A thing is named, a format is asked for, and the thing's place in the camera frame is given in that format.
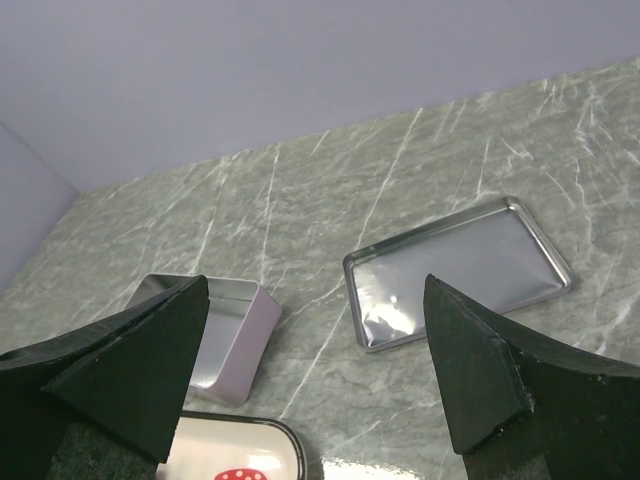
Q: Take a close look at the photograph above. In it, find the silver rectangular tin box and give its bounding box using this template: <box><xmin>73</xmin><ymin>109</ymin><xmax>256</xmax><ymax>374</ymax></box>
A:
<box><xmin>122</xmin><ymin>272</ymin><xmax>284</xmax><ymax>406</ymax></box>

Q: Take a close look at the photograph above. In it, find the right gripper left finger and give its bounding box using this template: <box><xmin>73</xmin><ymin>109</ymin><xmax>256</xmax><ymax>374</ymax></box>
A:
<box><xmin>1</xmin><ymin>275</ymin><xmax>209</xmax><ymax>479</ymax></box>

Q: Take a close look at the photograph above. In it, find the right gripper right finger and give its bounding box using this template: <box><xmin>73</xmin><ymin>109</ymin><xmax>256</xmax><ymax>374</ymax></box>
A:
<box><xmin>423</xmin><ymin>275</ymin><xmax>639</xmax><ymax>479</ymax></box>

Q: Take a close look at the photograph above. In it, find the white strawberry pattern tray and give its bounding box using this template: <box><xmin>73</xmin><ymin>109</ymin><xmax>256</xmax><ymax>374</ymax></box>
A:
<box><xmin>155</xmin><ymin>411</ymin><xmax>308</xmax><ymax>480</ymax></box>

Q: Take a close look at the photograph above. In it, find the silver tin lid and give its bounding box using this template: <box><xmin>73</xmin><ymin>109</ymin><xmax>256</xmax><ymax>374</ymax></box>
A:
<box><xmin>343</xmin><ymin>196</ymin><xmax>575</xmax><ymax>353</ymax></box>

